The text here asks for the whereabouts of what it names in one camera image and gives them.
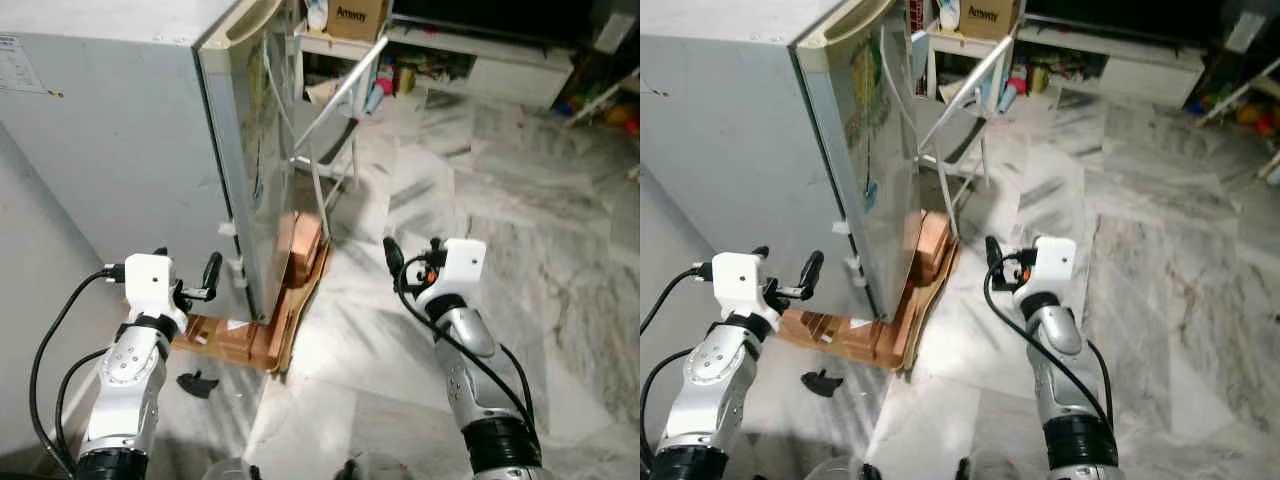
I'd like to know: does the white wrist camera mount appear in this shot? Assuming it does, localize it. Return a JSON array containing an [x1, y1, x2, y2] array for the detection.
[[124, 254, 178, 313], [414, 238, 487, 301], [711, 253, 771, 313], [1013, 236, 1079, 297]]

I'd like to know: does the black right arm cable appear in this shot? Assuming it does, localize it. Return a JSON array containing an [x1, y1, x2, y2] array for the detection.
[[394, 262, 539, 433], [981, 258, 1118, 426]]

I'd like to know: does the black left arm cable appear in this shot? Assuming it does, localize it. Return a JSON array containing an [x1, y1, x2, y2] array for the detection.
[[29, 265, 127, 473], [640, 262, 713, 471]]

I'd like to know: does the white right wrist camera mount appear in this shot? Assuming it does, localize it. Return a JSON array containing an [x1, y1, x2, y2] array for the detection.
[[414, 238, 487, 301], [1013, 236, 1079, 297]]

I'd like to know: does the printed brown cardboard box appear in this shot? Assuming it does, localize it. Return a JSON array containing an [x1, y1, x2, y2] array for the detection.
[[957, 0, 1024, 41], [325, 0, 394, 43]]

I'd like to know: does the white low cabinet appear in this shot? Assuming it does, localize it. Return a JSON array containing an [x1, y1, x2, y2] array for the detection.
[[385, 18, 578, 112], [1015, 18, 1208, 109]]

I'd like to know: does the robot leg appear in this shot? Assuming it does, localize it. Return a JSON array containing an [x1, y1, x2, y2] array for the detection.
[[800, 458, 883, 480], [203, 458, 264, 480], [334, 452, 413, 480], [954, 452, 1023, 480]]

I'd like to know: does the robot left leg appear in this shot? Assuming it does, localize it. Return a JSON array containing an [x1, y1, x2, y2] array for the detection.
[[203, 458, 264, 480], [800, 458, 883, 480]]

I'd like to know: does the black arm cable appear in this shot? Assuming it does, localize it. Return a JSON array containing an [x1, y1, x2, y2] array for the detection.
[[29, 265, 127, 473], [981, 258, 1118, 426], [394, 262, 539, 433], [640, 262, 713, 471]]

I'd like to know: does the grey fridge cabinet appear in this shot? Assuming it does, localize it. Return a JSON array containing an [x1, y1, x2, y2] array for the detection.
[[0, 0, 251, 323], [640, 0, 889, 323]]

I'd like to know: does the brown wooden fridge base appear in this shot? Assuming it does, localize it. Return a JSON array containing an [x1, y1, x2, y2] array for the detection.
[[775, 209, 962, 372], [170, 210, 333, 374]]

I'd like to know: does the robot right leg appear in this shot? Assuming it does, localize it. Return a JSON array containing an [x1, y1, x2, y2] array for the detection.
[[954, 452, 1023, 480], [334, 452, 413, 480]]

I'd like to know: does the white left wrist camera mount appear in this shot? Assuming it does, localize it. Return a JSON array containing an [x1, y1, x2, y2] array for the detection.
[[711, 253, 771, 313], [124, 254, 178, 313]]

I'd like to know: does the small black floor object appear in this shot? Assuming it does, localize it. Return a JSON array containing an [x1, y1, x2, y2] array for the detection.
[[177, 370, 222, 400], [802, 368, 847, 398]]

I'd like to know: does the white plastic chair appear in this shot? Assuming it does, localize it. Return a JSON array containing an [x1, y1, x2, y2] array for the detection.
[[914, 35, 1017, 213], [289, 35, 392, 213]]

